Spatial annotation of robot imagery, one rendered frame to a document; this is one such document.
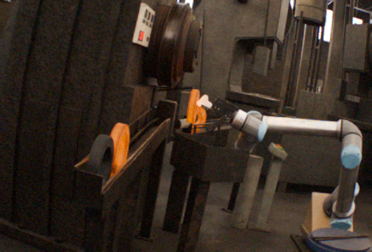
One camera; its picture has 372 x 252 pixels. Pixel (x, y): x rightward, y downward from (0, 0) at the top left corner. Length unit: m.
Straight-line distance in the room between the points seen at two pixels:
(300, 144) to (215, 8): 1.87
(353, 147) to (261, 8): 3.14
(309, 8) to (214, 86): 6.43
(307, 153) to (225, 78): 1.32
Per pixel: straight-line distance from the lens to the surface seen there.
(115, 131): 1.41
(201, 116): 2.84
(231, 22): 5.04
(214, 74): 5.02
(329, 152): 4.58
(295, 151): 4.38
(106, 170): 1.36
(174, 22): 2.15
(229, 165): 1.74
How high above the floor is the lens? 0.96
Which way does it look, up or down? 5 degrees down
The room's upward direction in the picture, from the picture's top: 11 degrees clockwise
